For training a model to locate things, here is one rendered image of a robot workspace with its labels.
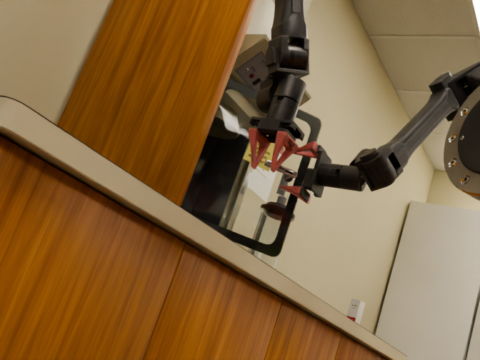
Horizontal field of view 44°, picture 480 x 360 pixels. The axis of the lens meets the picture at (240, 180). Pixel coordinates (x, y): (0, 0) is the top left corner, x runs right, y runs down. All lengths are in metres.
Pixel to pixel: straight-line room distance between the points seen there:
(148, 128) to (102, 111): 0.19
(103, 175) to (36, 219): 0.11
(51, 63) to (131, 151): 0.39
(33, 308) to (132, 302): 0.20
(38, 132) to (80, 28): 1.04
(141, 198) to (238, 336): 0.51
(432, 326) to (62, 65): 3.26
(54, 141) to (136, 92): 0.78
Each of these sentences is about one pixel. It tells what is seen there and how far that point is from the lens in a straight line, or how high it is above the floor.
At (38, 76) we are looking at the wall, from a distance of 1.73.
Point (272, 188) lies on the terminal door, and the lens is 1.54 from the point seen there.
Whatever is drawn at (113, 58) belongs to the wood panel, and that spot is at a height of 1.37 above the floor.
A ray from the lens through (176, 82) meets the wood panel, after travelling 1.53.
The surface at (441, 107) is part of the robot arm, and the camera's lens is 1.57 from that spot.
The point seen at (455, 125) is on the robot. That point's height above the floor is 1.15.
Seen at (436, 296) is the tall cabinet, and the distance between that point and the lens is 4.40.
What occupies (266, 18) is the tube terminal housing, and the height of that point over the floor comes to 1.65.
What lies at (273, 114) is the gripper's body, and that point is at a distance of 1.21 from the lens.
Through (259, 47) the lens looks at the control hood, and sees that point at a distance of 1.59.
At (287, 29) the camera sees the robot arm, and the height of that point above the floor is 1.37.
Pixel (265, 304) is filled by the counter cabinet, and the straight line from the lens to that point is 1.43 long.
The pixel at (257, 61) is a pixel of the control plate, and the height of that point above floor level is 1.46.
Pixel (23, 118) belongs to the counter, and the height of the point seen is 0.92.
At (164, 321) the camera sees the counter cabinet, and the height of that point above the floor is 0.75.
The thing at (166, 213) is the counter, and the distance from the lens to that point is 1.01.
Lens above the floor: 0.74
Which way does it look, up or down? 15 degrees up
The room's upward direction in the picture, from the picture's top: 19 degrees clockwise
